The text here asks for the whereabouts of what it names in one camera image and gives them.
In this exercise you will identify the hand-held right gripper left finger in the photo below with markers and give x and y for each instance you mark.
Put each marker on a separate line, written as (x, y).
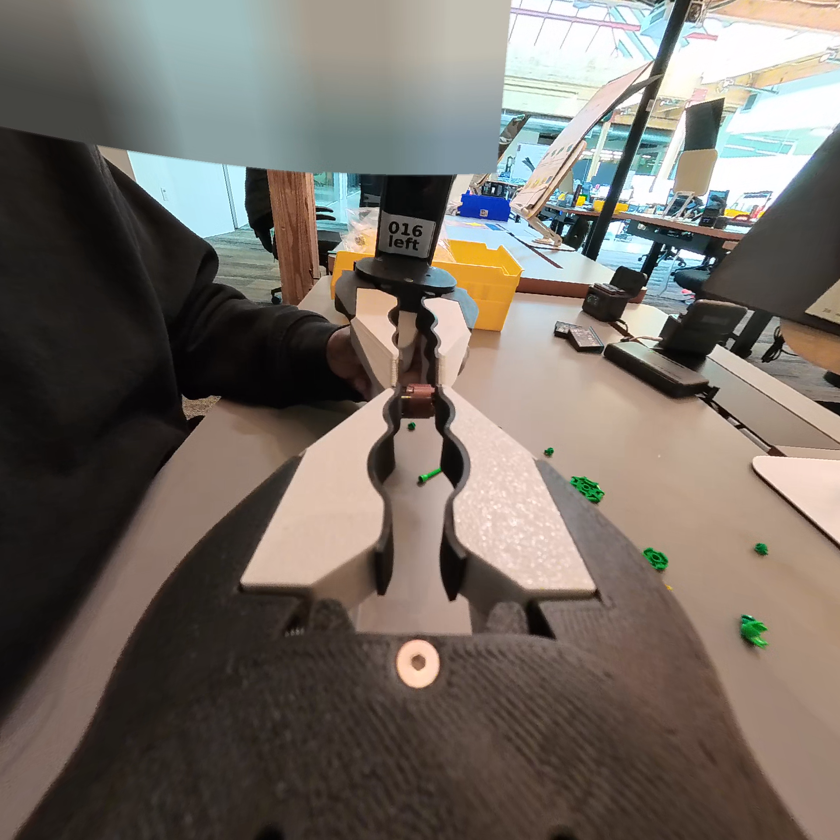
(308, 525)

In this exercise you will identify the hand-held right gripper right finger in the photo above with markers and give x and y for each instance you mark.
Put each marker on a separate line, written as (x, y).
(525, 525)

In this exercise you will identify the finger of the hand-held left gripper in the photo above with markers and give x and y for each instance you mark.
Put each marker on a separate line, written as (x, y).
(453, 334)
(374, 334)

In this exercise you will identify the brown round brick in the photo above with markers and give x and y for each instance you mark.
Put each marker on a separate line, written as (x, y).
(418, 405)

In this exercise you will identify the green toy rod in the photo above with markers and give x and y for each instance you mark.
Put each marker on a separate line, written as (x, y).
(430, 474)

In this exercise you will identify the person's left forearm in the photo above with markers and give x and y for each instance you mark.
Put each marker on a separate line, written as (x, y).
(262, 348)

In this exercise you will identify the person's left hand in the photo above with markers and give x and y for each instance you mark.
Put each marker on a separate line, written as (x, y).
(348, 361)

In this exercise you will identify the yellow plastic bin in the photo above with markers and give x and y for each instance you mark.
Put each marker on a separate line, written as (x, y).
(485, 289)

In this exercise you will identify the green round web plate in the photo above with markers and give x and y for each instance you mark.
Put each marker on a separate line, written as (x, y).
(586, 489)

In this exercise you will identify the blue storage bin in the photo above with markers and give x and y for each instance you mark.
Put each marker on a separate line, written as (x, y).
(484, 207)

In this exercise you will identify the small black battery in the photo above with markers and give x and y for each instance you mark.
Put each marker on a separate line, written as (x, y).
(585, 339)
(564, 329)

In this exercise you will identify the grey wooden-edged table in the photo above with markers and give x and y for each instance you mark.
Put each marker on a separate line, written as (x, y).
(564, 269)

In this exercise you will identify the dark hanging garment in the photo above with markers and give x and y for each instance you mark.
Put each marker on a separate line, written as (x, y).
(259, 210)

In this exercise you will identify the leaning printed board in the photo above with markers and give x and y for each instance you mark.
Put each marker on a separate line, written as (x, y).
(577, 144)

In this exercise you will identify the black pole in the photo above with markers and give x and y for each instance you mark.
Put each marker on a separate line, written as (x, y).
(630, 131)

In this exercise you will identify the wooden office desk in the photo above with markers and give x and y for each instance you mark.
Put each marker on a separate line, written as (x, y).
(656, 220)

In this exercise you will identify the green spiky plant piece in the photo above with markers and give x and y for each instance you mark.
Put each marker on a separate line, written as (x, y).
(753, 630)

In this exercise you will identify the person's black jacket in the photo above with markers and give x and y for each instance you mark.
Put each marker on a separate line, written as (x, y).
(85, 361)

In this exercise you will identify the white stand base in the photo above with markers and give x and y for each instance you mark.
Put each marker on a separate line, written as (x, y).
(807, 492)

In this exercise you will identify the printed instruction booklet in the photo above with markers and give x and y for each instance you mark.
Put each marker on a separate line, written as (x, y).
(827, 305)

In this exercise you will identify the wooden post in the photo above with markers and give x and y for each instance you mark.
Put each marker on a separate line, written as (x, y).
(294, 236)

